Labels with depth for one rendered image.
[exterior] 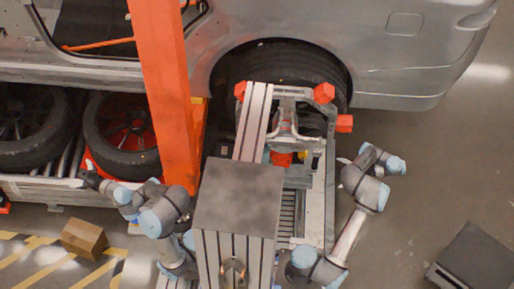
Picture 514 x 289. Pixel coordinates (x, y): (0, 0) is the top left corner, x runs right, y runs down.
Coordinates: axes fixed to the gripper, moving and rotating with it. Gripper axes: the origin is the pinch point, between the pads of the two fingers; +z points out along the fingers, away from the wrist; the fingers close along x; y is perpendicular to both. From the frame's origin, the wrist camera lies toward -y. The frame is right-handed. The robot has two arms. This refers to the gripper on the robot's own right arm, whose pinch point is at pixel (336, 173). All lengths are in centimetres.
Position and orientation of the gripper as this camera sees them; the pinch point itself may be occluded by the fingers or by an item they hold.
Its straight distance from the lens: 344.5
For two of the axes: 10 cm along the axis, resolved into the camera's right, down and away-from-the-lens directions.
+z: -9.8, 0.9, 1.8
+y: -2.0, -1.8, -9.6
